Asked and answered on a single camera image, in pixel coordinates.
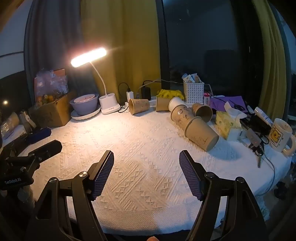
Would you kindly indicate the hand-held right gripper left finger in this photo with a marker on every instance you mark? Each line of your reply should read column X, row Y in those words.
column 104, row 176

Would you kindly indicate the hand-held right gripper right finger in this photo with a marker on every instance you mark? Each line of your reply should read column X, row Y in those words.
column 190, row 176

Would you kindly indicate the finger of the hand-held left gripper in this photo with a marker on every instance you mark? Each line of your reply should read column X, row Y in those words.
column 39, row 134
column 47, row 147

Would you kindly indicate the large brown paper cup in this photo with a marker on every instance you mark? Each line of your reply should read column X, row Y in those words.
column 201, row 134

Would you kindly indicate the brown paper cup with sticker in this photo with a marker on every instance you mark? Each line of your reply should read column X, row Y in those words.
column 181, row 115

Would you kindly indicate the white-lined paper cup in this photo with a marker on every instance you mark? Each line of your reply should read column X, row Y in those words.
column 176, row 102

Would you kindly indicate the grey folded stand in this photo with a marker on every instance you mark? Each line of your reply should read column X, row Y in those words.
column 26, row 120

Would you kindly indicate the brown cardboard box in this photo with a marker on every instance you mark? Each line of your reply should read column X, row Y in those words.
column 53, row 113

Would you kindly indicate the clear plastic container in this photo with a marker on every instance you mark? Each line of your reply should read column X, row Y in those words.
column 8, row 124

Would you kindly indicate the white textured tablecloth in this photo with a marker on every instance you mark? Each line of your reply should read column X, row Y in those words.
column 143, row 143

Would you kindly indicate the clear plastic bag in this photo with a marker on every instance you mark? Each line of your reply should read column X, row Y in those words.
column 52, row 83

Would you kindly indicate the purple bowl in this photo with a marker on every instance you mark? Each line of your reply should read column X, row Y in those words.
column 84, row 106

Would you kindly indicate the white plate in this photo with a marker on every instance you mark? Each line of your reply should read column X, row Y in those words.
column 93, row 114

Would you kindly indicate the yellow tissue box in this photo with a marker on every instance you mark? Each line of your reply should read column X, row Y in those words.
column 225, row 125

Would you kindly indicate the white desk lamp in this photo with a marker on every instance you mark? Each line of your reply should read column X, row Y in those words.
column 109, row 104

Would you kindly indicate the bunch of keys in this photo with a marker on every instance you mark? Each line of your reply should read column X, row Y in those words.
column 255, row 141

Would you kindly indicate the white tissue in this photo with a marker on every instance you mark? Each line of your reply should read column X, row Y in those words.
column 233, row 111

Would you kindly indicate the small pink white box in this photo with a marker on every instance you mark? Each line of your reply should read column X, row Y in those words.
column 207, row 99

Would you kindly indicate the purple cloth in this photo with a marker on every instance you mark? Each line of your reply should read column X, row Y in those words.
column 222, row 102

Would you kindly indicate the white plastic basket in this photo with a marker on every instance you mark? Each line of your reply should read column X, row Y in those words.
column 193, row 92

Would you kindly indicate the white charger plug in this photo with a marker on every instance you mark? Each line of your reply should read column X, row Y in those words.
column 130, row 96

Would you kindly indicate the black device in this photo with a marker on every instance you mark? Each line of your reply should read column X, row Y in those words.
column 257, row 125

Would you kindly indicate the yellow cloth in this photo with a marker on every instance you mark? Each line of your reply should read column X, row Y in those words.
column 171, row 93

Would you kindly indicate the black caster wheel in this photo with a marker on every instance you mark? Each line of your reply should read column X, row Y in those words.
column 281, row 191

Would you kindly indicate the black power adapter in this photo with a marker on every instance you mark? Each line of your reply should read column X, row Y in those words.
column 146, row 93

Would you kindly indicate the white tube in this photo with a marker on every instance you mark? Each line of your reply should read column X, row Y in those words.
column 263, row 115

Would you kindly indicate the small packets in basket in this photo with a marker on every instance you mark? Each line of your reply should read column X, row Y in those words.
column 190, row 78

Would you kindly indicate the white cartoon mug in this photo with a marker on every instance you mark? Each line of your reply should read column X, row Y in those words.
column 279, row 135

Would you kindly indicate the grey curtain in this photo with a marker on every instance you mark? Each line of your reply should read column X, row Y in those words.
column 53, row 34

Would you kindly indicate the yellow curtain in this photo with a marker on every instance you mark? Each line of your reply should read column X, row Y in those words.
column 124, row 34
column 272, row 58

